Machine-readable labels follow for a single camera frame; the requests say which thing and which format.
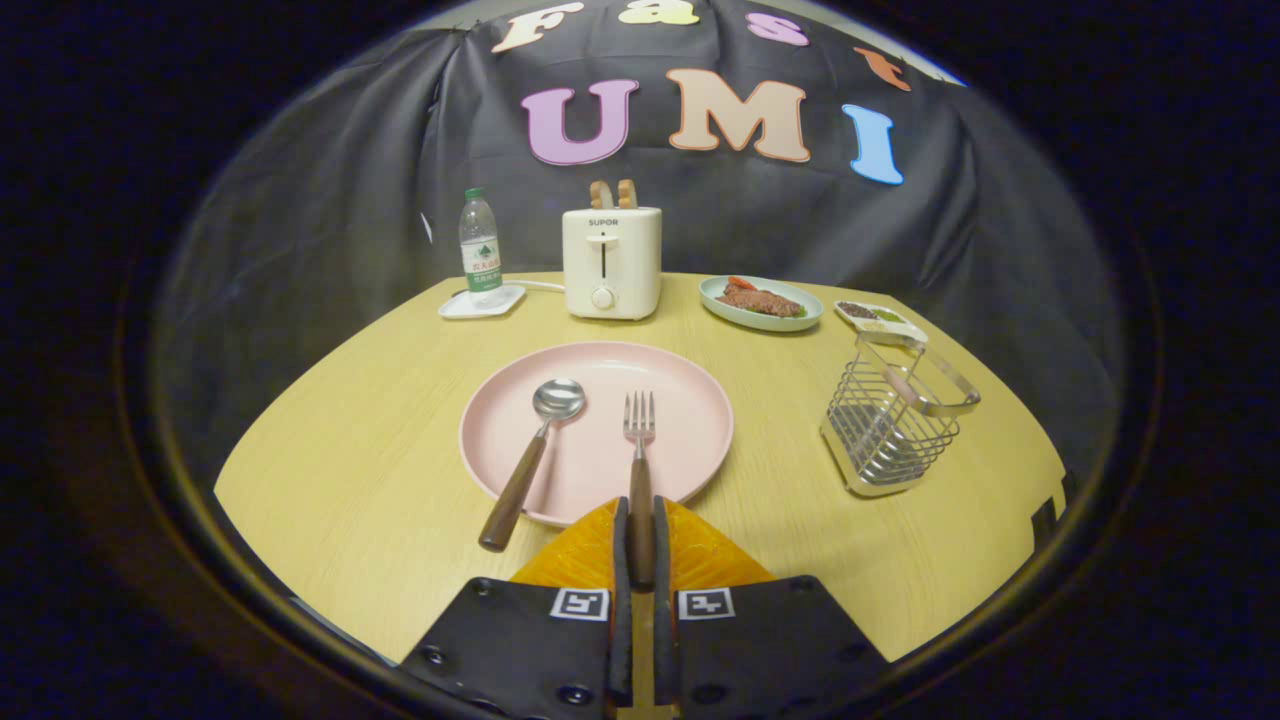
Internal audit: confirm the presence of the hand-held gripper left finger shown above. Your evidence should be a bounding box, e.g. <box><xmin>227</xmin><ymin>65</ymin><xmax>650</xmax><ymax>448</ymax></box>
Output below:
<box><xmin>400</xmin><ymin>497</ymin><xmax>634</xmax><ymax>720</ymax></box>

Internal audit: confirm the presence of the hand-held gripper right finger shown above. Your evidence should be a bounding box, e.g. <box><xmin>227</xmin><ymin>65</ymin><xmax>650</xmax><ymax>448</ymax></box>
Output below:
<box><xmin>654</xmin><ymin>495</ymin><xmax>890</xmax><ymax>720</ymax></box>

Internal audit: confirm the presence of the wooden handled metal fork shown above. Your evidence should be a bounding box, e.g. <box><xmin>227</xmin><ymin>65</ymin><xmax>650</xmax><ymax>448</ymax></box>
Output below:
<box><xmin>623</xmin><ymin>391</ymin><xmax>657</xmax><ymax>589</ymax></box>

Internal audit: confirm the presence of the wooden handled metal spoon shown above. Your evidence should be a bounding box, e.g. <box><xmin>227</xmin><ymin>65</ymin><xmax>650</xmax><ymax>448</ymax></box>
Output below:
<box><xmin>478</xmin><ymin>378</ymin><xmax>587</xmax><ymax>553</ymax></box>

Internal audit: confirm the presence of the pink round plate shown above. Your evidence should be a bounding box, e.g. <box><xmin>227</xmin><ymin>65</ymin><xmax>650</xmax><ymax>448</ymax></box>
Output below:
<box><xmin>459</xmin><ymin>341</ymin><xmax>735</xmax><ymax>528</ymax></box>

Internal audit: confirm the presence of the pale green food plate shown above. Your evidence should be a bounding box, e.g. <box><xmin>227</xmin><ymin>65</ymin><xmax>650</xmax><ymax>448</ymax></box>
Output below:
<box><xmin>698</xmin><ymin>275</ymin><xmax>824</xmax><ymax>333</ymax></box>

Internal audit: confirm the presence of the brown steak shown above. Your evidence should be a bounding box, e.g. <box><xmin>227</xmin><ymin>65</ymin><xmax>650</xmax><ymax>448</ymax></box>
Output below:
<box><xmin>715</xmin><ymin>284</ymin><xmax>804</xmax><ymax>318</ymax></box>

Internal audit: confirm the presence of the cream toaster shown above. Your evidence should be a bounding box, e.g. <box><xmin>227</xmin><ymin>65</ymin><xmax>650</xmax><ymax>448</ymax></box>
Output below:
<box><xmin>562</xmin><ymin>206</ymin><xmax>663</xmax><ymax>321</ymax></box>

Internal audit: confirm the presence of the white square coaster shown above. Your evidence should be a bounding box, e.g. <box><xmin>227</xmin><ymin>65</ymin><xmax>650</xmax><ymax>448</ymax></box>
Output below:
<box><xmin>438</xmin><ymin>284</ymin><xmax>527</xmax><ymax>320</ymax></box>

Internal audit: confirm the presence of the white divided seasoning dish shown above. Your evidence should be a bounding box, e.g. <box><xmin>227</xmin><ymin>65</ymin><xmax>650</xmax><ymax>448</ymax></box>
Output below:
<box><xmin>834</xmin><ymin>300</ymin><xmax>929</xmax><ymax>346</ymax></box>

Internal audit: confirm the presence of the clear plastic water bottle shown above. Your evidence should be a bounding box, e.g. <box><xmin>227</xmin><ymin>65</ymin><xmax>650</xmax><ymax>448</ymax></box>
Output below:
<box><xmin>459</xmin><ymin>188</ymin><xmax>506</xmax><ymax>307</ymax></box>

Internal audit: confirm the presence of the black backdrop cloth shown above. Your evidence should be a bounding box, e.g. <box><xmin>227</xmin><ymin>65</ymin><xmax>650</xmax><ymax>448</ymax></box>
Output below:
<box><xmin>150</xmin><ymin>0</ymin><xmax>1126</xmax><ymax>481</ymax></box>

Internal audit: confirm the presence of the metal wire cutlery holder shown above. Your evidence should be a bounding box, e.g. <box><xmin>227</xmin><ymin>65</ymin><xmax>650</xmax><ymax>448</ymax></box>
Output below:
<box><xmin>820</xmin><ymin>332</ymin><xmax>982</xmax><ymax>498</ymax></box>

